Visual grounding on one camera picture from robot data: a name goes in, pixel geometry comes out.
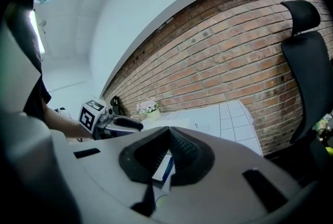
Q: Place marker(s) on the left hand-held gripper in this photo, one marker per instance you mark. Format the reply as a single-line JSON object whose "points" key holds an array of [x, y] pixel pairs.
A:
{"points": [[88, 116]]}

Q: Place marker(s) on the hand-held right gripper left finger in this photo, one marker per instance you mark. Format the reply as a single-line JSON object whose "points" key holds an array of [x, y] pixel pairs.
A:
{"points": [[140, 150]]}

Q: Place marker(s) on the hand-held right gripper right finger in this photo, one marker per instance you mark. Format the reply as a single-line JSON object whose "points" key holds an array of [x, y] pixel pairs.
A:
{"points": [[190, 155]]}

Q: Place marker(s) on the small blue white box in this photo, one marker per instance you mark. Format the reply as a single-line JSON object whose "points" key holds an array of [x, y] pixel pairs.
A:
{"points": [[164, 168]]}

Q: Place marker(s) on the person's left forearm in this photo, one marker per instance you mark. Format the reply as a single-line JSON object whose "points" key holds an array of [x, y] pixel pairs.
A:
{"points": [[67, 126]]}

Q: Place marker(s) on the pale flower bouquet vase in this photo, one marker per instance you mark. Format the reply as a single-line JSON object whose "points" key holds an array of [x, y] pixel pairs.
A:
{"points": [[148, 110]]}

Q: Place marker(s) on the black office chair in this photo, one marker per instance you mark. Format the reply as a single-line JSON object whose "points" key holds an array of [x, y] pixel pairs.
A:
{"points": [[312, 67], [114, 103]]}

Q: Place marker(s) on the white grid tablecloth table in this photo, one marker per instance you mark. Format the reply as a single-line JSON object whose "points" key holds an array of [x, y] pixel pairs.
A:
{"points": [[234, 124]]}

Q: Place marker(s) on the person's black shirt torso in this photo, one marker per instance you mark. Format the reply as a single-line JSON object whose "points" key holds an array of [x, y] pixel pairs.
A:
{"points": [[36, 98]]}

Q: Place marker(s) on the ceiling light strip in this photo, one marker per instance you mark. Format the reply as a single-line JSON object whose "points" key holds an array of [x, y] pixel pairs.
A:
{"points": [[36, 33]]}

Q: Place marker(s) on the yellow banana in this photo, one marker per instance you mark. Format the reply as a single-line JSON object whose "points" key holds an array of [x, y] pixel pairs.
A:
{"points": [[330, 150]]}

